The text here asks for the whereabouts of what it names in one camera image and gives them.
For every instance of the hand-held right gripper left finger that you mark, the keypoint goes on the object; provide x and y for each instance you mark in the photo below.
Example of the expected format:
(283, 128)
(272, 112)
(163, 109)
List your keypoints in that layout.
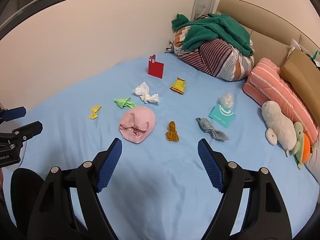
(110, 165)

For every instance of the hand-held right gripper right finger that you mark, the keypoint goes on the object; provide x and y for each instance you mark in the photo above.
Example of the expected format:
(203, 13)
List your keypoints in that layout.
(211, 165)

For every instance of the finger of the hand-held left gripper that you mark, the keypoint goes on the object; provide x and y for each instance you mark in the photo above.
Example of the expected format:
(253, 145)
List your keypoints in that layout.
(27, 130)
(15, 112)

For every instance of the grey knotted cloth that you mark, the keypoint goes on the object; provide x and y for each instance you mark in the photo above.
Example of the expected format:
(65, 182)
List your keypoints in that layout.
(206, 125)

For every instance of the teal card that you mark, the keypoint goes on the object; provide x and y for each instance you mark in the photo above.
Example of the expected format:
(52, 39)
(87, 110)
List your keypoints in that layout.
(222, 118)

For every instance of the pink cloth cap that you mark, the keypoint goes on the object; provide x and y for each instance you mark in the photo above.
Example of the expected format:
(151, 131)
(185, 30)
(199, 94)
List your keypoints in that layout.
(137, 122)

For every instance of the yellow cloth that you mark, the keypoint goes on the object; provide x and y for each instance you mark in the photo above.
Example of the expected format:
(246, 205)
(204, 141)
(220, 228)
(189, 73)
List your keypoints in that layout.
(94, 111)

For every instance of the blue bed sheet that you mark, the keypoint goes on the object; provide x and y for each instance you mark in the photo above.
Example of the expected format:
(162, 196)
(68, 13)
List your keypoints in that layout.
(162, 205)

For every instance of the green cloth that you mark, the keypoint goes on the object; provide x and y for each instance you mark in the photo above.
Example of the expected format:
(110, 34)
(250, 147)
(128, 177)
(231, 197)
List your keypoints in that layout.
(123, 102)

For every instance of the clear crumpled plastic bag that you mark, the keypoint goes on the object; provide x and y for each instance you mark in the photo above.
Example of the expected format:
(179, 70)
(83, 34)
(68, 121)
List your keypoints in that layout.
(228, 100)

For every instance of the white seal plush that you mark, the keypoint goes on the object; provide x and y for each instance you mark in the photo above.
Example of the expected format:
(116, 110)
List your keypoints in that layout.
(280, 125)

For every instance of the white crumpled tissue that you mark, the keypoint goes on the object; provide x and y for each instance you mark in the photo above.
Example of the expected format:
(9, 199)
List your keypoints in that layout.
(143, 90)

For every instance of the yellow snack packet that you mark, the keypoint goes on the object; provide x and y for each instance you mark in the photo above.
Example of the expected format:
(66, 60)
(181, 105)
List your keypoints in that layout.
(178, 85)

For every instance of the green turtle plush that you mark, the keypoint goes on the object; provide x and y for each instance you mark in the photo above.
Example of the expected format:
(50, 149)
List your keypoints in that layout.
(298, 132)

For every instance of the pink striped folded blanket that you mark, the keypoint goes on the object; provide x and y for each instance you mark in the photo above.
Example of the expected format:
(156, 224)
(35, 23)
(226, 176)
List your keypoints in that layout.
(270, 80)

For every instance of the striped duvet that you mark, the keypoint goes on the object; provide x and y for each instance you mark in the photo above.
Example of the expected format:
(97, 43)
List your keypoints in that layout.
(220, 60)

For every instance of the red folded card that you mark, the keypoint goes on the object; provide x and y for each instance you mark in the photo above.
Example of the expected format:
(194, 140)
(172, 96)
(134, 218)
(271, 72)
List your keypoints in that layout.
(156, 68)

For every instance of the brown paper bag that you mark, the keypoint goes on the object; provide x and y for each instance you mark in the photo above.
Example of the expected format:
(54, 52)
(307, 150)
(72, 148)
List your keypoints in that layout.
(300, 72)

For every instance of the green towel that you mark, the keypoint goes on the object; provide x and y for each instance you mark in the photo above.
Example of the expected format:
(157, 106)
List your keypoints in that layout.
(212, 27)

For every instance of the white plastic bag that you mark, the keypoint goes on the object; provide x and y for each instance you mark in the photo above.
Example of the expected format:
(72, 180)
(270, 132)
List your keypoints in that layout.
(295, 45)

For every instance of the beige headboard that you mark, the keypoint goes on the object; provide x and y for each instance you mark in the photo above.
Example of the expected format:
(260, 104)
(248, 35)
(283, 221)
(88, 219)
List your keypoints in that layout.
(265, 20)

